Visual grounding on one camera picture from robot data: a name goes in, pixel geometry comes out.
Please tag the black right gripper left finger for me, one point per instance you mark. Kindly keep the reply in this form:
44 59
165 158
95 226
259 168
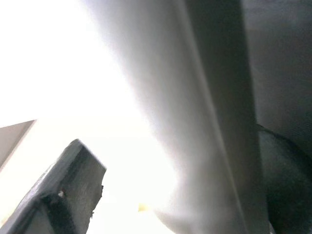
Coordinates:
61 195

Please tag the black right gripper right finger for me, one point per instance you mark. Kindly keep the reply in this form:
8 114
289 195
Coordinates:
290 190

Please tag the white tapered plastic table leg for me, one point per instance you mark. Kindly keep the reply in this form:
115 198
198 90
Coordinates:
182 97

